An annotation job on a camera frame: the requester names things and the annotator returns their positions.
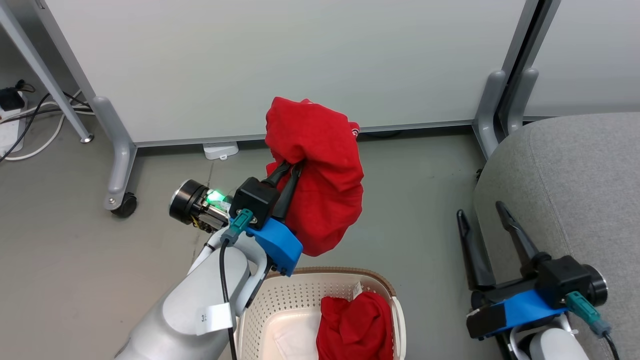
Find red garment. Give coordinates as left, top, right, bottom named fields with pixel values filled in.
left=316, top=291, right=396, bottom=360

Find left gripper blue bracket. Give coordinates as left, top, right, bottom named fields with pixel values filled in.
left=169, top=161, right=305, bottom=277

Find grey fabric sofa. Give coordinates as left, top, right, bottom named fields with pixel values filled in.
left=472, top=112, right=640, bottom=360

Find white label tape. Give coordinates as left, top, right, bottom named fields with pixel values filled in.
left=196, top=302, right=235, bottom=336

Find grey partition leg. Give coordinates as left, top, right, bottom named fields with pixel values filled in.
left=507, top=67, right=540, bottom=135
left=91, top=96, right=138, bottom=211
left=472, top=70, right=507, bottom=160

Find narrow white partition panel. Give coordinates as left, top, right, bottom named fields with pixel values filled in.
left=500, top=0, right=640, bottom=136

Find red t-shirt white print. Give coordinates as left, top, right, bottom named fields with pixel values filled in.
left=264, top=96, right=365, bottom=257

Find black power adapter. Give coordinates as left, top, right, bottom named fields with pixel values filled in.
left=0, top=87, right=26, bottom=112

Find grey metal table leg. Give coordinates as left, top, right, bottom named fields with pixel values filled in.
left=0, top=0, right=95, bottom=144

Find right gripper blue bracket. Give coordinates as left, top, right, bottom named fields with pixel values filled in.
left=456, top=201, right=609, bottom=342

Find white power strip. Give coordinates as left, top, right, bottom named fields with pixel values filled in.
left=0, top=107, right=26, bottom=157

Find white perforated laundry basket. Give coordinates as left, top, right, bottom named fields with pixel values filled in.
left=234, top=266, right=407, bottom=360

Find white floor socket box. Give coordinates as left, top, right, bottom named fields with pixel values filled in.
left=202, top=141, right=240, bottom=161

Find power strip with black cables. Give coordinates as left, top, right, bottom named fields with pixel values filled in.
left=0, top=80, right=92, bottom=163

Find white floor cable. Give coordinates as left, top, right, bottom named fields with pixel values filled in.
left=4, top=90, right=96, bottom=162

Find large white partition panel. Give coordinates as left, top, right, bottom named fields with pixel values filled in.
left=30, top=0, right=541, bottom=148

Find black cable teal plug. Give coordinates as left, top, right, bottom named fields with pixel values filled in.
left=565, top=291, right=621, bottom=360
left=219, top=209, right=255, bottom=360

